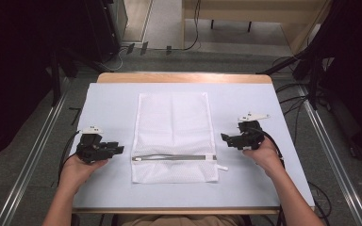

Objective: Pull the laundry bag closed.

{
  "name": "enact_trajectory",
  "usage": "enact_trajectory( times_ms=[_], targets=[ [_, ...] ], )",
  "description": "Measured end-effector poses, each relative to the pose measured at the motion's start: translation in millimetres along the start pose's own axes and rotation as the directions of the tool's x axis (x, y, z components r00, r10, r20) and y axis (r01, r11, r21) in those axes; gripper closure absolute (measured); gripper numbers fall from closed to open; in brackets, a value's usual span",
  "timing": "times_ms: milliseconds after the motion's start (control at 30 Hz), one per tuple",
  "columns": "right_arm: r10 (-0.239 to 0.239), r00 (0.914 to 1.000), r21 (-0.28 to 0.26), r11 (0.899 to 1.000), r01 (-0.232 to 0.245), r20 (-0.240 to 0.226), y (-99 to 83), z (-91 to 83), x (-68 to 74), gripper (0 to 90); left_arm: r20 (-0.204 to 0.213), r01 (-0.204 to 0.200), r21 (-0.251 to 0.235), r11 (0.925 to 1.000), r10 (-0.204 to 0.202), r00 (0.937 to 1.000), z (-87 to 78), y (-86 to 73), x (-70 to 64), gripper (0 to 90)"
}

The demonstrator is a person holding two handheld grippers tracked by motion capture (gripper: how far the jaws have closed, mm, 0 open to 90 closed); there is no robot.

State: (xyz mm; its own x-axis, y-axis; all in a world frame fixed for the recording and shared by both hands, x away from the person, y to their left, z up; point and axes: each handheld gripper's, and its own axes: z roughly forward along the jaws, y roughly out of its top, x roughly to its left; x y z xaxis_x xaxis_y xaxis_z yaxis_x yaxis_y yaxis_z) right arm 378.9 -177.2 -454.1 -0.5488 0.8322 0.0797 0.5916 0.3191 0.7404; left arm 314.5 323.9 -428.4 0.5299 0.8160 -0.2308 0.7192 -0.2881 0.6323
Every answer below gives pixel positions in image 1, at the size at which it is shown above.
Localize black floor cables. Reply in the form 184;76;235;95
274;82;312;145

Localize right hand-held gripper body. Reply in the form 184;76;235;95
228;111;271;151

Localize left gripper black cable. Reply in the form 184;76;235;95
57;131;81;186

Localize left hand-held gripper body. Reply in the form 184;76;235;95
75;125;115;165

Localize black stand with curtain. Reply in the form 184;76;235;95
257;0;362;111

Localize person's left hand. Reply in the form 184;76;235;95
58;153;109;195

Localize person's right hand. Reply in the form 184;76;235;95
242;137;286;179

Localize light wooden bench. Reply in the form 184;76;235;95
181;0;332;55

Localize silver floor rail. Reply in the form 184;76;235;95
296;83;362;226
0;78;74;226

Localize person's beige trousers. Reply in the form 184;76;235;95
119;214;243;226

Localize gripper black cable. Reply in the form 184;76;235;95
248;125;287;169
57;131;81;186

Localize black equipment cabinet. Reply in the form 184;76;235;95
84;0;129;62

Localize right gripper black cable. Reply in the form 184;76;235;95
248;125;287;169

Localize wooden table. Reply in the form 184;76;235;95
71;73;316;216

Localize light blue table mat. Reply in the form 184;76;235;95
72;82;315;211

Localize white mesh laundry bag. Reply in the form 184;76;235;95
130;91;229;185

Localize black hanging cable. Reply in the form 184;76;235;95
182;0;202;52

